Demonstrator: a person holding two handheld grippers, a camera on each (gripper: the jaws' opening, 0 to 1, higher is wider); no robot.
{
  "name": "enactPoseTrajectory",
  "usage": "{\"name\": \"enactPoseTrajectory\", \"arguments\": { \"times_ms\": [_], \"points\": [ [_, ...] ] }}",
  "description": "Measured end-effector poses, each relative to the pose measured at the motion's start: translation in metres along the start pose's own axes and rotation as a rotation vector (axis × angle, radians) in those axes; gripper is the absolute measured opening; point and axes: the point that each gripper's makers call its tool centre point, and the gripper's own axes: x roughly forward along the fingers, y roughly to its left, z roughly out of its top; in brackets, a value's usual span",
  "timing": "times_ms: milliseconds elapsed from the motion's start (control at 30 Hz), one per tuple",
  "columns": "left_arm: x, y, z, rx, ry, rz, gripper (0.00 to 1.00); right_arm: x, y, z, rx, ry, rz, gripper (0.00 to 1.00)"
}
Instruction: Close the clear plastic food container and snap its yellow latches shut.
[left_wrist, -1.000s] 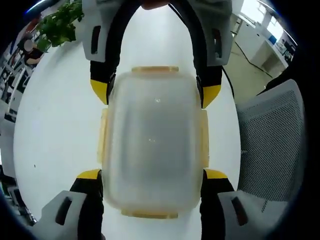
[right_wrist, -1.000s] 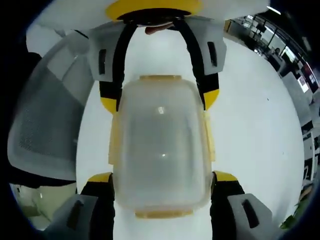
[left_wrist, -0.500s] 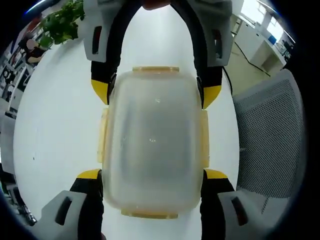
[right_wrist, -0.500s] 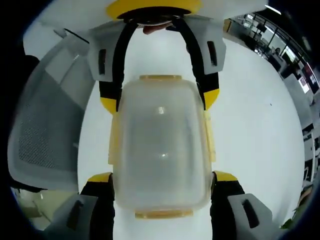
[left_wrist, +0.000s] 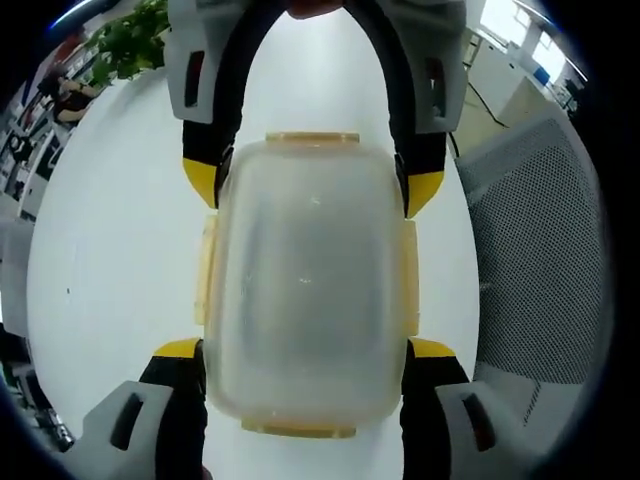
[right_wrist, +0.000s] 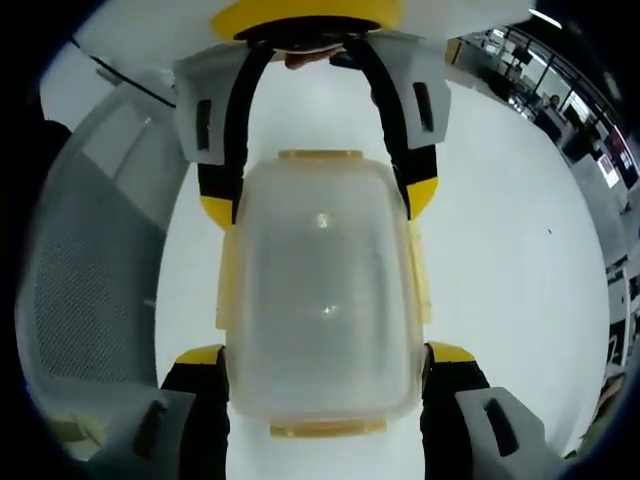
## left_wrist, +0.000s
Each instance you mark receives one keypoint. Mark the grey mesh office chair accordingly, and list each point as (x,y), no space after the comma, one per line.
(540,240)

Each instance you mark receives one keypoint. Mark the clear plastic container yellow buckles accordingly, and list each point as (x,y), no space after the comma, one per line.
(310,280)

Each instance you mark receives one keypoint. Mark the green potted plant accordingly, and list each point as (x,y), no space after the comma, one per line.
(135,45)

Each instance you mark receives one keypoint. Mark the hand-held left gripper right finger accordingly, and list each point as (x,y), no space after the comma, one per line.
(450,430)

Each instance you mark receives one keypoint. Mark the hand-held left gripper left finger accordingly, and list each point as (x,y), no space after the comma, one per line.
(125,435)

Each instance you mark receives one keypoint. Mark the white cabinet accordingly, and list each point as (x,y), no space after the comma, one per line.
(520,85)

